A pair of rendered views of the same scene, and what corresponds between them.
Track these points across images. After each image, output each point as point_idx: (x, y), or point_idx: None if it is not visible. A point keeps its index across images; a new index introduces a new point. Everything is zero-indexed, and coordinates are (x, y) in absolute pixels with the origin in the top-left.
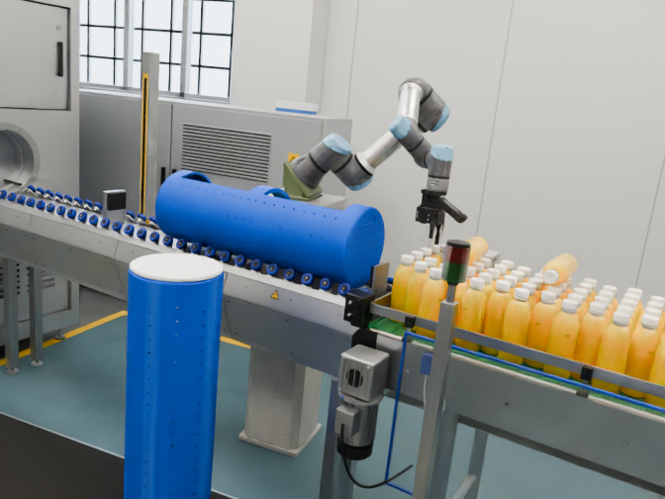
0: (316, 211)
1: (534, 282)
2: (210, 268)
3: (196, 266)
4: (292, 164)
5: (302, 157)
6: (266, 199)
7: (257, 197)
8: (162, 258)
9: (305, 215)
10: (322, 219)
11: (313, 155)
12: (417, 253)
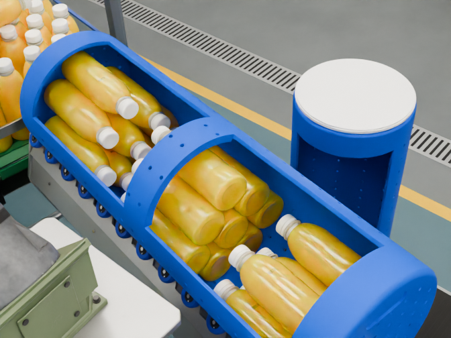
0: (145, 62)
1: None
2: (312, 82)
3: (329, 88)
4: (54, 256)
5: (21, 235)
6: (208, 109)
7: (221, 119)
8: (376, 109)
9: (161, 72)
10: (143, 58)
11: (1, 204)
12: (36, 45)
